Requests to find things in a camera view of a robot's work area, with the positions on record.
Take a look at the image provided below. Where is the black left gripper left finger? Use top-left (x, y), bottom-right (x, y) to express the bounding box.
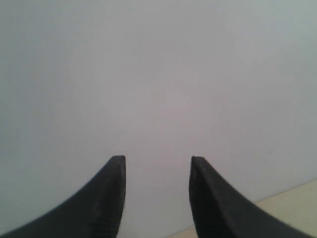
top-left (2, 155), bottom-right (126, 238)

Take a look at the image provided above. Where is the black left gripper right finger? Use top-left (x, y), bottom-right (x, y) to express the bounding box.
top-left (189, 156), bottom-right (309, 238)

